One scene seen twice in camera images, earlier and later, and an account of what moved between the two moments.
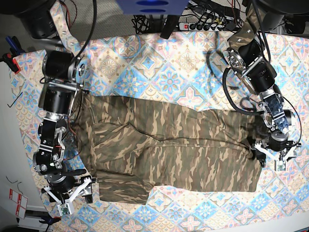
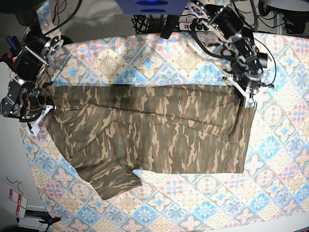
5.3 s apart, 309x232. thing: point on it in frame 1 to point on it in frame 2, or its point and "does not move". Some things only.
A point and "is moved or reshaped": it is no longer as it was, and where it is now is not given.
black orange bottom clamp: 50,221 does not move
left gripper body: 60,185 to 35,108
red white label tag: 21,200 does not move
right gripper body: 278,141 to 249,82
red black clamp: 11,62 does not move
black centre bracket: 169,26 does not move
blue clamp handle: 15,48 does not move
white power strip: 201,26 does not move
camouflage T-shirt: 134,144 is moved or reshaped
